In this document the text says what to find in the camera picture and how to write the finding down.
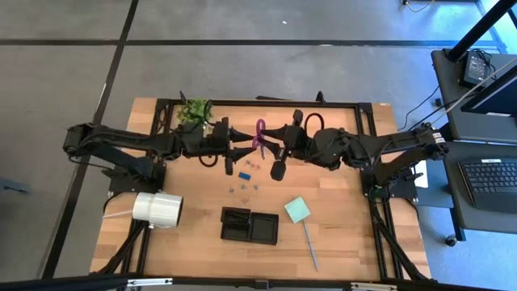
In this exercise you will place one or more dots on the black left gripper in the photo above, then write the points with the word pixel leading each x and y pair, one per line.
pixel 220 139

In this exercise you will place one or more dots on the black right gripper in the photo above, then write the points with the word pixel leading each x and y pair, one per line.
pixel 297 139

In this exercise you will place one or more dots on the blue eraser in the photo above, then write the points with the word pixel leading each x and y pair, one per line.
pixel 244 176

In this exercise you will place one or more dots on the teal sticky note pad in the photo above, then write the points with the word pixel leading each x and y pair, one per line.
pixel 297 209

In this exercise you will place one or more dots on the black mesh desk organizer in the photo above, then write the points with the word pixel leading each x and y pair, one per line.
pixel 248 226

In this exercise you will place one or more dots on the teal pencil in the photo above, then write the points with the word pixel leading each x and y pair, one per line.
pixel 311 246

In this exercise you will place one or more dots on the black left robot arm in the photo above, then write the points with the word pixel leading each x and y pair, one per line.
pixel 121 139

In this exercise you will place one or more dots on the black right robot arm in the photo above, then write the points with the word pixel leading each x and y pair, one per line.
pixel 363 145

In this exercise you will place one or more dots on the green plant in white pot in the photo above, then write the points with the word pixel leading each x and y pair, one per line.
pixel 194 111

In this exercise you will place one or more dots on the white cylinder roll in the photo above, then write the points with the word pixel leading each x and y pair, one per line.
pixel 157 209

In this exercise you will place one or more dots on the white paper sheet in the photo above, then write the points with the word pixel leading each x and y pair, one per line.
pixel 422 178

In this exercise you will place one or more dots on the black caster wheel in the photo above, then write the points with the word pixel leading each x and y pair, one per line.
pixel 451 241

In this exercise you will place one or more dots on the black power adapter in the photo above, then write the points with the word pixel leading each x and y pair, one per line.
pixel 476 68

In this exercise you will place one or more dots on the dark grey side desk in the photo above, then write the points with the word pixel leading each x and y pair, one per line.
pixel 472 224

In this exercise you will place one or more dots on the black keyboard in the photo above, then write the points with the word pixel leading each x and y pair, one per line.
pixel 493 182

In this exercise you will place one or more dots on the dark flat monitor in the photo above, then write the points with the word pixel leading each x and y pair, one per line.
pixel 497 97

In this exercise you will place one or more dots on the black rig beam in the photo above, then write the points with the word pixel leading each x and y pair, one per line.
pixel 60 283

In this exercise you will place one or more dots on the grey floor object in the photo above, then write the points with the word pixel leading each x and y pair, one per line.
pixel 12 186

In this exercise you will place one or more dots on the black pole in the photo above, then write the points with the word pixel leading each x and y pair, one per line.
pixel 480 30

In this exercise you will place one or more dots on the black aluminium table frame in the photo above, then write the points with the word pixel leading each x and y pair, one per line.
pixel 262 104

